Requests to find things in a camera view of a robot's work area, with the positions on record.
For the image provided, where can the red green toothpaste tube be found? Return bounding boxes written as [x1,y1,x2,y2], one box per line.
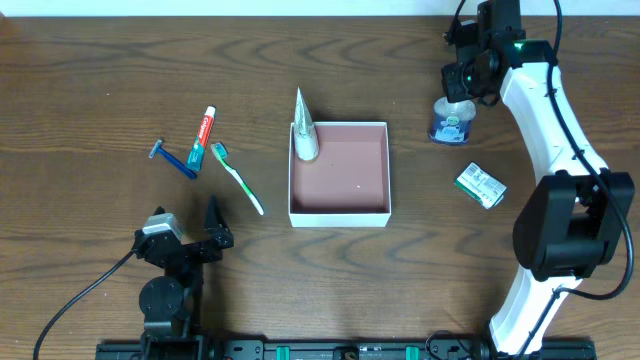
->
[186,105,217,172]

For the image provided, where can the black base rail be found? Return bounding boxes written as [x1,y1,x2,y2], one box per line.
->
[94,338,597,360]

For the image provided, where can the green white soap box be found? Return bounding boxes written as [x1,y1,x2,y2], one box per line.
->
[454,162,507,209]

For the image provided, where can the clear pump soap bottle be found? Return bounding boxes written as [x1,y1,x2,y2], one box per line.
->
[428,97,476,146]

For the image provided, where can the white cardboard box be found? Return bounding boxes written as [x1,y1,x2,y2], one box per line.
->
[287,121,392,228]

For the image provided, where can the white lotion tube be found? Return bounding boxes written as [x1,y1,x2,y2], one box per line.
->
[293,89,319,162]

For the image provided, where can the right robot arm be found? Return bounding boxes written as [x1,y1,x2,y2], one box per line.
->
[441,1,635,359]

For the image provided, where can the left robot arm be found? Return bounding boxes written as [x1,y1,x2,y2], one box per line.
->
[132,196,234,359]

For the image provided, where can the green white toothbrush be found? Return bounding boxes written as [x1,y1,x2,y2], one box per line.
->
[210,142,265,216]

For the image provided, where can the blue disposable razor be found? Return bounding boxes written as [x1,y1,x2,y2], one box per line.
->
[148,139,197,180]

